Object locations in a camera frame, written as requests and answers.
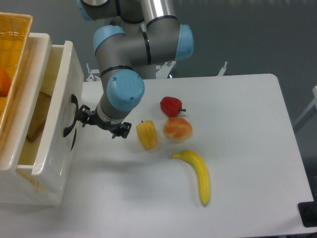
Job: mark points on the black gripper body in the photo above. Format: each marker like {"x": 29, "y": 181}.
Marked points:
{"x": 103, "y": 121}

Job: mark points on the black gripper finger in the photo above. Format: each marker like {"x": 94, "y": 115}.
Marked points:
{"x": 120, "y": 130}
{"x": 85, "y": 116}

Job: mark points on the white drawer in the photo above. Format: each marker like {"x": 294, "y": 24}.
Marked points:
{"x": 46, "y": 162}

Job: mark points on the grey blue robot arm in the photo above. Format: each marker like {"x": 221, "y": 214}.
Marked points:
{"x": 118, "y": 54}

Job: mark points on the white drawer cabinet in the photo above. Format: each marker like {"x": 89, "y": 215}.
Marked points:
{"x": 14, "y": 187}

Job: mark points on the yellow bell pepper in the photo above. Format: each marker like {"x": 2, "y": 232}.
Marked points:
{"x": 147, "y": 134}

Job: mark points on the bagged bread slice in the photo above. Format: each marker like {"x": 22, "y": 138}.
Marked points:
{"x": 39, "y": 116}

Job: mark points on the red bell pepper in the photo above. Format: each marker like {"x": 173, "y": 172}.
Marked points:
{"x": 171, "y": 106}

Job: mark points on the round bread bun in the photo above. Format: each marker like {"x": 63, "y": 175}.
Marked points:
{"x": 177, "y": 129}

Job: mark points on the orange fruit in basket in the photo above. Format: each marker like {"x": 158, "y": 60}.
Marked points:
{"x": 5, "y": 82}

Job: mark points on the yellow banana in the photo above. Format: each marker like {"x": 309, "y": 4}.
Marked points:
{"x": 196, "y": 161}

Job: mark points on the yellow wicker basket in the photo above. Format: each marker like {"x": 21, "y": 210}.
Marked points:
{"x": 14, "y": 32}

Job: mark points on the black device at edge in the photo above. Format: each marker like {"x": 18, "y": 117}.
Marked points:
{"x": 308, "y": 213}

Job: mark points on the lower drawer black handle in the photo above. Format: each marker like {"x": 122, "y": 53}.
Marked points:
{"x": 74, "y": 139}

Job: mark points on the white table bracket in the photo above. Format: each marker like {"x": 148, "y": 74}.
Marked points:
{"x": 223, "y": 69}

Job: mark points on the white frame at right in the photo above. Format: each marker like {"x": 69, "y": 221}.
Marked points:
{"x": 307, "y": 113}

